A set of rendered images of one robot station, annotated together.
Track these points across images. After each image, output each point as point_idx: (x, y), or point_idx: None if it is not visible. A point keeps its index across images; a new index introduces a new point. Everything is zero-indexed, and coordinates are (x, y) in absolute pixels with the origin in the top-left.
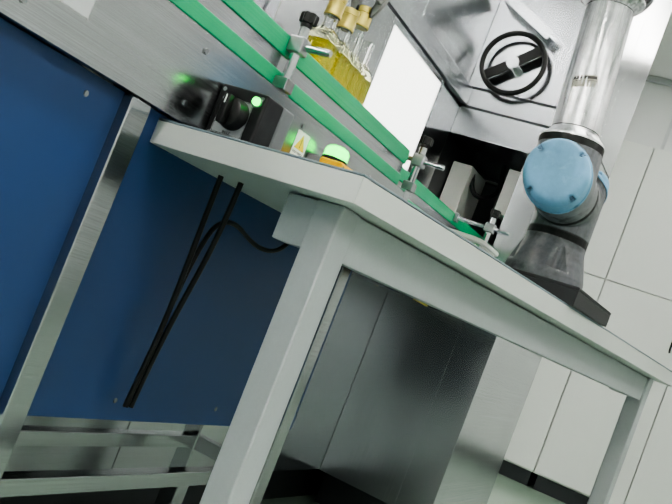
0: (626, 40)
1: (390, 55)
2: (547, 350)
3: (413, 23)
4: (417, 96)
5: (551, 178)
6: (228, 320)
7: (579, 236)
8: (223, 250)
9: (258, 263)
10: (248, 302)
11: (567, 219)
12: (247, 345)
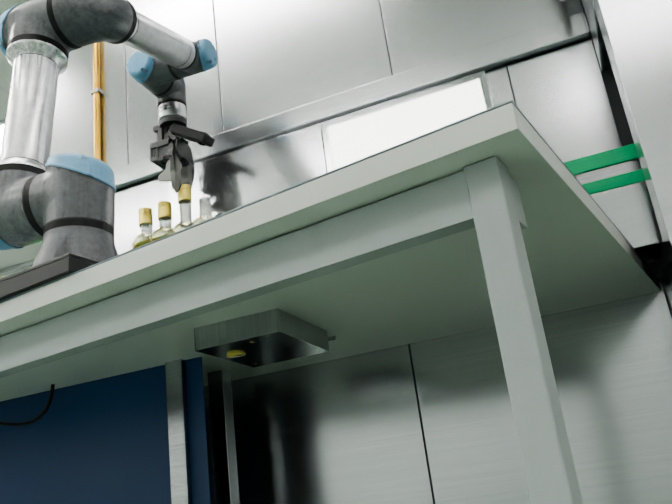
0: (17, 76)
1: (346, 145)
2: (53, 346)
3: (364, 98)
4: (439, 123)
5: None
6: (53, 481)
7: (43, 226)
8: (21, 439)
9: (61, 430)
10: (67, 460)
11: (21, 232)
12: (87, 492)
